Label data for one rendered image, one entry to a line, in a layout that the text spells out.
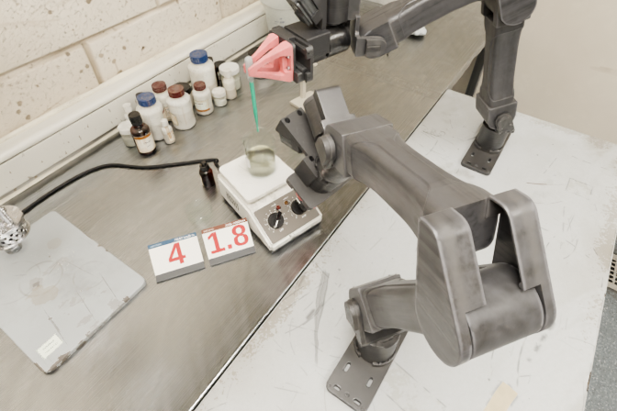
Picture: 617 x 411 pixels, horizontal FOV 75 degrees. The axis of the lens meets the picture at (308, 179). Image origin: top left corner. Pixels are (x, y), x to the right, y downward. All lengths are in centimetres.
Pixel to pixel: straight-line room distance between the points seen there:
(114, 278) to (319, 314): 38
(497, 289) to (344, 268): 46
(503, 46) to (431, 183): 56
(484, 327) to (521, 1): 61
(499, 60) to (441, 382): 60
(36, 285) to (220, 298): 34
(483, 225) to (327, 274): 45
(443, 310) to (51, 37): 95
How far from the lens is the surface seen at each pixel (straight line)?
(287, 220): 80
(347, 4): 74
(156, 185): 98
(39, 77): 108
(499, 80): 95
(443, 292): 33
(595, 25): 201
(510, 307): 36
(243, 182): 81
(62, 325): 83
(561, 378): 80
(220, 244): 81
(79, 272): 88
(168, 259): 82
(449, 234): 31
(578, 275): 93
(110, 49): 115
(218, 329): 74
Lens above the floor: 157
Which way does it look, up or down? 46 degrees down
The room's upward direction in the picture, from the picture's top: straight up
